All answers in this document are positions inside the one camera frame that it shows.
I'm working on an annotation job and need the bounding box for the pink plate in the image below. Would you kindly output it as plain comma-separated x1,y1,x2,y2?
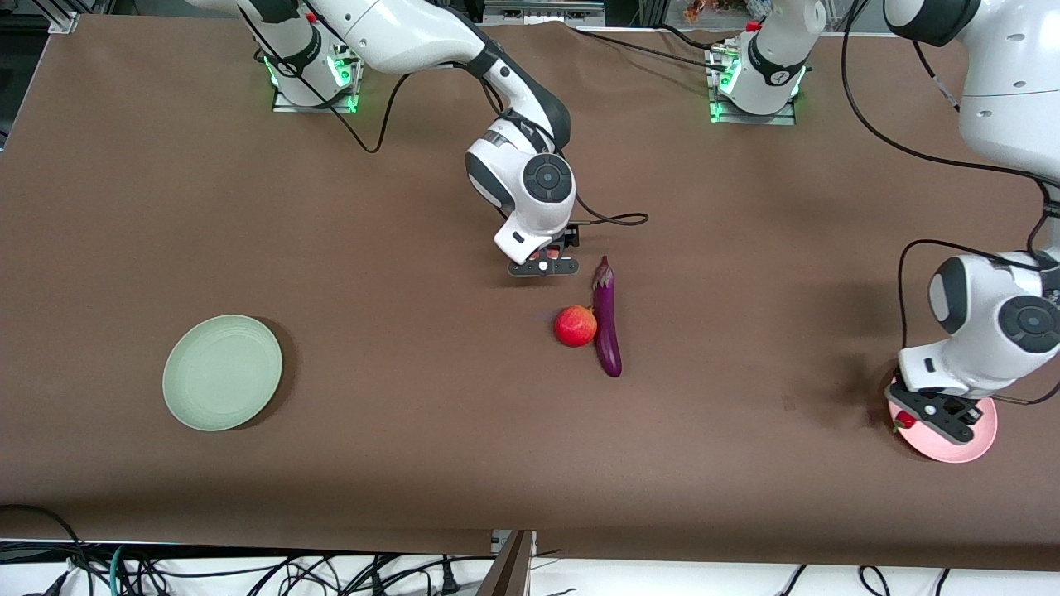
888,387,999,464

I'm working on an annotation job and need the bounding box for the aluminium frame profile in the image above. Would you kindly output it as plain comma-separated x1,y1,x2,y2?
46,0,85,36

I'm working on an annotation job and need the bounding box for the grey metal box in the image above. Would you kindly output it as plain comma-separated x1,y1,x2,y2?
483,0,607,26

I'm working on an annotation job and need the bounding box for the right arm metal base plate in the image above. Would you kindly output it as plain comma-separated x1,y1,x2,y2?
272,50,367,115

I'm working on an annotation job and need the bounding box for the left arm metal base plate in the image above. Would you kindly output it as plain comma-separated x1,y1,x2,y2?
706,41,797,127

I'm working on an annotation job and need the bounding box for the black cable to arm base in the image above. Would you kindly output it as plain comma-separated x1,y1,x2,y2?
571,23,731,77

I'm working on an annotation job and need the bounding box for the light green plate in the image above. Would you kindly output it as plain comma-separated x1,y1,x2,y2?
161,314,284,433

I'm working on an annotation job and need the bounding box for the red pomegranate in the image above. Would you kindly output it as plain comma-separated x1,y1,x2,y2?
553,305,599,348

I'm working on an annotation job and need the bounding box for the brown support beam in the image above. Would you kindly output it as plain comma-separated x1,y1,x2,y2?
476,530,537,596

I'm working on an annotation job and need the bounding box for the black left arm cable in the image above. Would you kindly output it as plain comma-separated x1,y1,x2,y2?
840,0,1060,408

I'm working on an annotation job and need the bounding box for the purple eggplant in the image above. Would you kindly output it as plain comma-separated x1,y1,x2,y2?
591,255,624,379

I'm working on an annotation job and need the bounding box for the brown table cover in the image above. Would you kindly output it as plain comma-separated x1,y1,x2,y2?
0,15,1060,572

